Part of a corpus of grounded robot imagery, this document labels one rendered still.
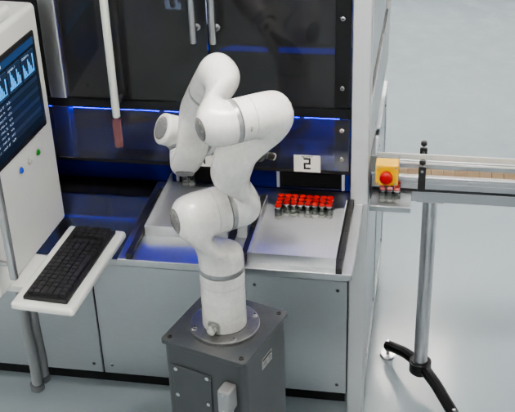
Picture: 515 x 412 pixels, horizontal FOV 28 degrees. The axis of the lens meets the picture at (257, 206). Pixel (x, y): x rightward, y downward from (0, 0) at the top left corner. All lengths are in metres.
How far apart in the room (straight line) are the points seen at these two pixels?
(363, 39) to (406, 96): 3.15
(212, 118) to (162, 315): 1.57
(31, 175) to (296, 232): 0.83
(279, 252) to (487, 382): 1.24
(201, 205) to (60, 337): 1.46
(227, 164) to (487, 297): 2.26
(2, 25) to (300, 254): 1.08
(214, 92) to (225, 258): 0.53
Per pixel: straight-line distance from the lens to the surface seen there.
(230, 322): 2.73
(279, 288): 3.51
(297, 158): 3.23
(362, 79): 3.10
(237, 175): 2.38
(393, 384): 3.95
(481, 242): 4.80
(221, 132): 2.22
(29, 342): 3.61
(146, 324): 3.72
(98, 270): 3.18
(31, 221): 3.24
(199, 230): 2.53
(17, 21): 3.08
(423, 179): 3.35
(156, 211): 3.28
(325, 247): 3.07
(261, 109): 2.25
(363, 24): 3.03
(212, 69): 2.33
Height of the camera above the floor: 2.54
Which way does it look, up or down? 30 degrees down
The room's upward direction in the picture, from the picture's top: 2 degrees counter-clockwise
